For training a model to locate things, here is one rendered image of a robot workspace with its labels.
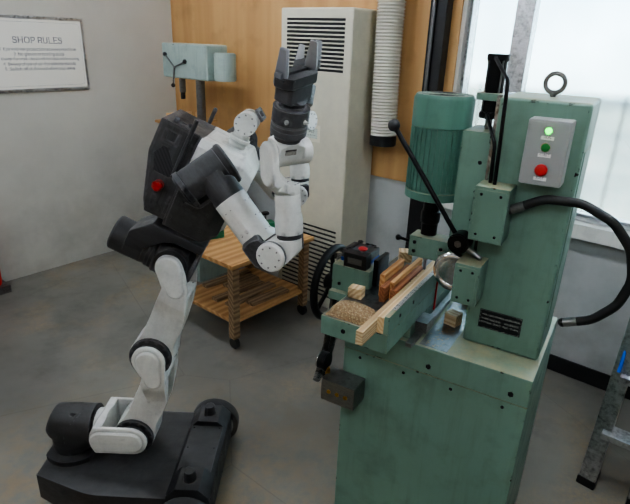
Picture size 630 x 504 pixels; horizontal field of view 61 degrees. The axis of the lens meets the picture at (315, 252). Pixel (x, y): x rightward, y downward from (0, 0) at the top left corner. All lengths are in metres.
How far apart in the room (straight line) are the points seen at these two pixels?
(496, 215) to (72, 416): 1.61
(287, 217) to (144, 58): 3.31
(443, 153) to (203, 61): 2.34
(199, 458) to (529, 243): 1.38
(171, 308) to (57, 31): 2.73
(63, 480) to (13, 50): 2.73
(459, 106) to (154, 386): 1.31
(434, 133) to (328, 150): 1.67
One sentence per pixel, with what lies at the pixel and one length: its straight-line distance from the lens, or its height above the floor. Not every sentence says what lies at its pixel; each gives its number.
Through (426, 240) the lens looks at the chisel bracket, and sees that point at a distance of 1.72.
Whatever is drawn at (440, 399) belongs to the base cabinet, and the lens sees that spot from 1.72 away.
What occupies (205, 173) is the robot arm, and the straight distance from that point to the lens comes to 1.40.
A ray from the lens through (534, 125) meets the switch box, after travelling 1.44.
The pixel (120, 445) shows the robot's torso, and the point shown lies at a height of 0.27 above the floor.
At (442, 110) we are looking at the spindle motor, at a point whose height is 1.47.
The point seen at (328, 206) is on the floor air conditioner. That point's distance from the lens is 3.28.
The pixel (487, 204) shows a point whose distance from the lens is 1.47.
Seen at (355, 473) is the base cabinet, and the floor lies 0.22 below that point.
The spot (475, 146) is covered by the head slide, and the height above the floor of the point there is 1.38.
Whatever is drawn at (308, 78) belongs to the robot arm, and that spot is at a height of 1.56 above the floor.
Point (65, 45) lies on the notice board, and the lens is 4.19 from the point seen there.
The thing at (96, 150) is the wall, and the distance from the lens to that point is 4.35.
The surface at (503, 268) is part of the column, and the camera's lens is 1.60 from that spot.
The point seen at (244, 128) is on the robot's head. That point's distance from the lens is 1.58.
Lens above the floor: 1.64
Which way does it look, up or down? 22 degrees down
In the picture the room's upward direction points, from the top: 2 degrees clockwise
